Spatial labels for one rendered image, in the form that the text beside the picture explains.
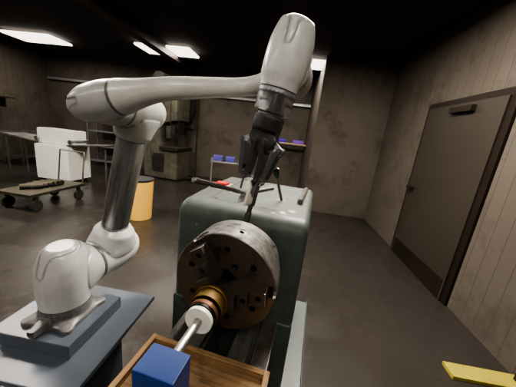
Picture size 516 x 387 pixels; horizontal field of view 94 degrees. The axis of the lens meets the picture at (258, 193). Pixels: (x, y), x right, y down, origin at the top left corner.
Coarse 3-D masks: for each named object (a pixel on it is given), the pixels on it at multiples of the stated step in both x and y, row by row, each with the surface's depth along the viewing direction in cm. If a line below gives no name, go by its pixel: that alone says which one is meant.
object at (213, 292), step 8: (200, 288) 63; (208, 288) 62; (216, 288) 61; (200, 296) 59; (208, 296) 59; (216, 296) 60; (224, 296) 61; (192, 304) 57; (200, 304) 56; (208, 304) 57; (216, 304) 59; (224, 304) 61; (216, 312) 57; (224, 312) 62; (216, 320) 57
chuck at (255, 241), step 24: (192, 240) 71; (216, 240) 68; (240, 240) 66; (264, 240) 73; (192, 264) 73; (240, 264) 68; (264, 264) 66; (192, 288) 74; (240, 312) 72; (264, 312) 70
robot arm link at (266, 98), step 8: (264, 88) 54; (272, 88) 53; (256, 96) 57; (264, 96) 54; (272, 96) 53; (280, 96) 53; (288, 96) 54; (256, 104) 56; (264, 104) 54; (272, 104) 54; (280, 104) 54; (288, 104) 55; (264, 112) 56; (272, 112) 54; (280, 112) 54; (288, 112) 57
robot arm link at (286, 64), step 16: (288, 16) 50; (304, 16) 50; (288, 32) 50; (304, 32) 50; (272, 48) 51; (288, 48) 50; (304, 48) 50; (272, 64) 51; (288, 64) 51; (304, 64) 52; (272, 80) 52; (288, 80) 52; (304, 80) 56
